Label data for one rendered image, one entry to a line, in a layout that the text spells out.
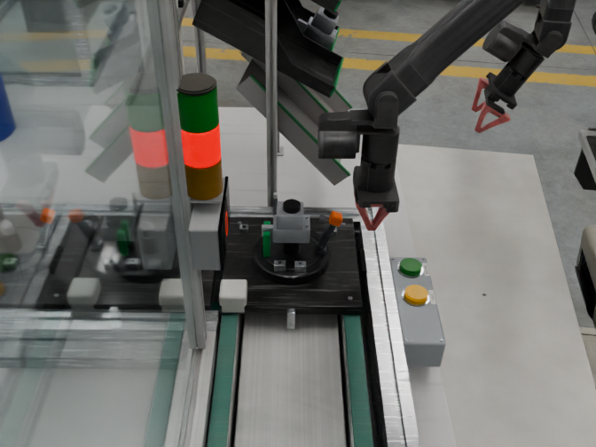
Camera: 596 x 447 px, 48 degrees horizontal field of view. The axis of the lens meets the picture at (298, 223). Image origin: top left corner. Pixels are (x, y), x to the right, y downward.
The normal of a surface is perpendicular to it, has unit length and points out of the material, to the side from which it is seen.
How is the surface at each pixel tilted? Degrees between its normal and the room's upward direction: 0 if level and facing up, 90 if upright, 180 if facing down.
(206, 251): 90
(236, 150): 0
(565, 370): 0
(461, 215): 0
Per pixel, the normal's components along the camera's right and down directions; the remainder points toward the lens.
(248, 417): 0.02, -0.78
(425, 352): 0.00, 0.63
